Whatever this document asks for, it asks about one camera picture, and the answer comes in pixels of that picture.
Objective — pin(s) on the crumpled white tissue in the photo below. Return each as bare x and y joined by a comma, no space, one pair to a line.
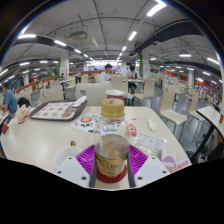
152,125

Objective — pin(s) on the ceiling air conditioner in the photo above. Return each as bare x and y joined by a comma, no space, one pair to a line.
78,35

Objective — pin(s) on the purple tissue pack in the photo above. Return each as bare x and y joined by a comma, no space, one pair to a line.
167,157

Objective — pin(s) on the beige neighbouring table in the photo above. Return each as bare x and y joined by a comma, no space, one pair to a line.
211,116

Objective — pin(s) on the colourful printed leaflet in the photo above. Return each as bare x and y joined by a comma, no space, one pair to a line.
85,121

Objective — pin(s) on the red sauce sachet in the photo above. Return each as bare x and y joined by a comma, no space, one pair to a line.
132,129

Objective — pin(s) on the small red wallet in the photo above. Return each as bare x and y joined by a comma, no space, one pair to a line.
5,128

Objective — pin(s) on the clear bottle with yellow drink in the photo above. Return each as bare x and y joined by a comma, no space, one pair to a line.
111,146

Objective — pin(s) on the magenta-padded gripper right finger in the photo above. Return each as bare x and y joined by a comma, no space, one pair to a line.
138,160

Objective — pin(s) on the white sign with red text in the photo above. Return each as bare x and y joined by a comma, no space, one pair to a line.
181,165

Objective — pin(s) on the ceiling strip lights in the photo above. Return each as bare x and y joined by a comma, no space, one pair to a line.
156,8

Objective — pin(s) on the brown food tray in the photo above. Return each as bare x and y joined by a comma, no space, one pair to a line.
55,110

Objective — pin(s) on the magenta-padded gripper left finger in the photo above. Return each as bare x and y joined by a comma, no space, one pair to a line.
85,159

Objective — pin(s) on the group of beige chairs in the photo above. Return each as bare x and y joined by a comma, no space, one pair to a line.
168,100

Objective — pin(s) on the black backpack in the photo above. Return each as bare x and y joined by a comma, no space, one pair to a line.
24,101

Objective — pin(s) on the clear plastic packet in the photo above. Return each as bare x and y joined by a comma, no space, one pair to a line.
150,141

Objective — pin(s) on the plastic bag with food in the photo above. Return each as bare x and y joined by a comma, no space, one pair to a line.
22,113

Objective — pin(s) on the white napkin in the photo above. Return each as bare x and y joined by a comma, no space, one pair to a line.
80,101

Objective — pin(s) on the red paper cup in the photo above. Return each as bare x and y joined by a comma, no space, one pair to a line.
115,94

